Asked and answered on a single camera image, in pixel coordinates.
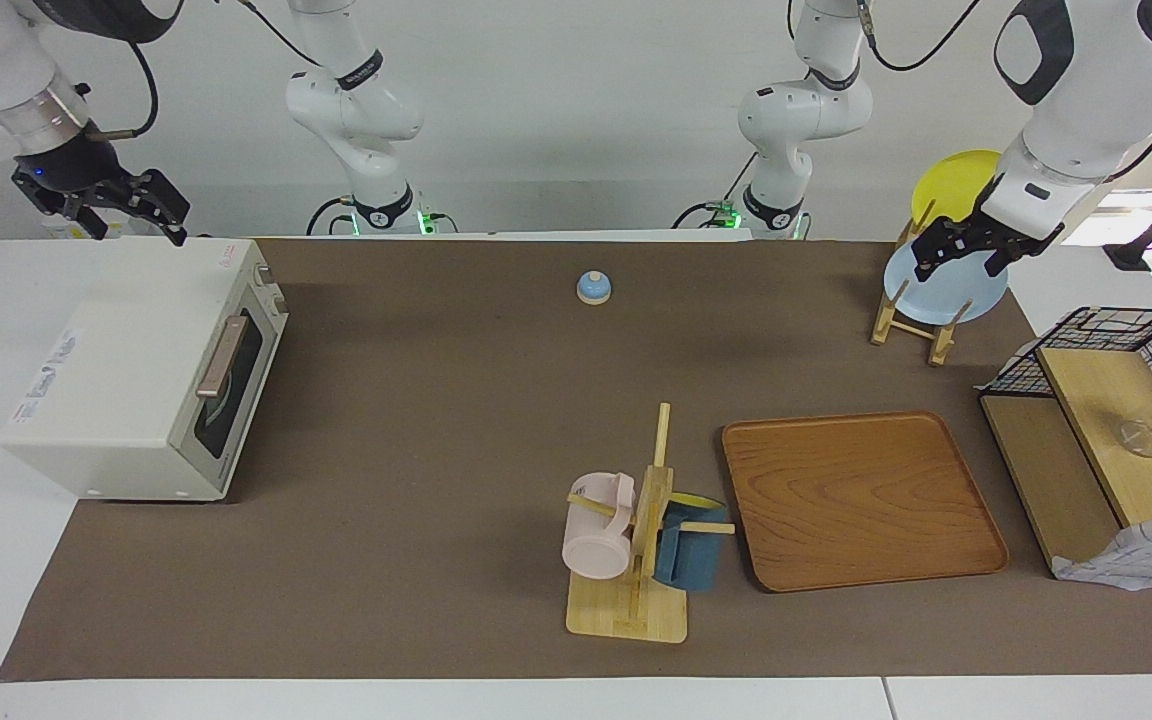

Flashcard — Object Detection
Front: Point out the yellow plate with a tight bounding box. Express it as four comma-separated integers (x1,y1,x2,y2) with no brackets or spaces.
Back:
911,149,1007,237

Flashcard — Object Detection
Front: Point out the pink mug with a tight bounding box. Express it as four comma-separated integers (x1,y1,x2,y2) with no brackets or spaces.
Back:
561,472,638,582

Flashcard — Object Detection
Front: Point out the wooden shelf unit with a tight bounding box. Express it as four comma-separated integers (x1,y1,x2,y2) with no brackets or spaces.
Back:
978,340,1152,587

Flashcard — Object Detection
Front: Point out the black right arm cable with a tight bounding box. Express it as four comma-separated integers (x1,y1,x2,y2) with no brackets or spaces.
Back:
86,0,327,143

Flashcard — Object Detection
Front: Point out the brown wooden tray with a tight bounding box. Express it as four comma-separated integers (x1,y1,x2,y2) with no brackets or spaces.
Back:
720,410,1011,594

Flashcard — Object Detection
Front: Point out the black base cable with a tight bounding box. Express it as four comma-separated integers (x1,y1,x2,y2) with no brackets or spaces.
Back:
672,150,763,232
304,194,359,237

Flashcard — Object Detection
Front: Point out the wooden plate rack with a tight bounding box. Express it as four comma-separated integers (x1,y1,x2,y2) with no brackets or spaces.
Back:
870,200,977,368

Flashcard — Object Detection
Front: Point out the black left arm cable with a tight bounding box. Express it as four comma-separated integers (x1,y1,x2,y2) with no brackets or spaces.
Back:
859,0,1152,187

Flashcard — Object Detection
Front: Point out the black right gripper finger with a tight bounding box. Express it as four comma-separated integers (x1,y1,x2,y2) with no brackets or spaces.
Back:
119,168,191,247
54,192,113,241

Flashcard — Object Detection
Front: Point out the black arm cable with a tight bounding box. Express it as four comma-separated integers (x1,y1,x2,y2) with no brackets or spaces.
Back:
86,0,327,143
859,0,1152,187

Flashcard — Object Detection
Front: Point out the brown table mat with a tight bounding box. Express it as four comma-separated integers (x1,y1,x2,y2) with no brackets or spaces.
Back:
0,237,1152,683

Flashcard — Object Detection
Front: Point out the white toaster oven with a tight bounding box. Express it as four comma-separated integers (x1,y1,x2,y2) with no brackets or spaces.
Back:
0,237,290,503

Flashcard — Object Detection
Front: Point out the wooden mug tree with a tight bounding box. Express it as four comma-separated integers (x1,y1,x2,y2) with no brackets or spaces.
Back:
565,402,738,645

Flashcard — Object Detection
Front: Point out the light blue plate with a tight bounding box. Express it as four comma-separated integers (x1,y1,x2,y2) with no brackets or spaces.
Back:
882,240,1011,327

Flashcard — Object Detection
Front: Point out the dark blue mug yellow inside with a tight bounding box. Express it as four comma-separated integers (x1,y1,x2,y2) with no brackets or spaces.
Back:
652,492,730,593

